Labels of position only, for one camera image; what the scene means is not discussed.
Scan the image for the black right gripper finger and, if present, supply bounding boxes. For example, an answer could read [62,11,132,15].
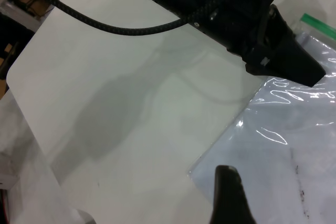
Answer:
[209,165,257,224]

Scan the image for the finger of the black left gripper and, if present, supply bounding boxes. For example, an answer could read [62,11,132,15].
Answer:
[261,4,300,52]
[245,45,327,88]

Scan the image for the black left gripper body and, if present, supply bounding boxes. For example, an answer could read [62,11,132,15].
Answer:
[181,0,276,75]

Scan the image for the clear zip bag green zipper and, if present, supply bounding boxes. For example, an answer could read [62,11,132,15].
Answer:
[187,13,336,224]

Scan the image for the black braided cable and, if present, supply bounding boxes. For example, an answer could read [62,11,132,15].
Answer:
[7,0,257,36]

